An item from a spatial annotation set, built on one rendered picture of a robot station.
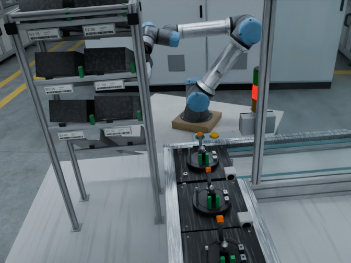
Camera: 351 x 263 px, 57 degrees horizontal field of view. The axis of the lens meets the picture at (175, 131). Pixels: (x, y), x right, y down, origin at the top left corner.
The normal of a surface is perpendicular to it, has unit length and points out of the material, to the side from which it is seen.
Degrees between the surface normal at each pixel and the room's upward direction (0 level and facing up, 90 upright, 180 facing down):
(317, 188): 90
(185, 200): 0
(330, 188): 90
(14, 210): 0
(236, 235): 0
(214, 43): 90
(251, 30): 81
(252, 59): 90
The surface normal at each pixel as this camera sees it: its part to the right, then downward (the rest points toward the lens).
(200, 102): -0.07, 0.55
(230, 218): -0.07, -0.86
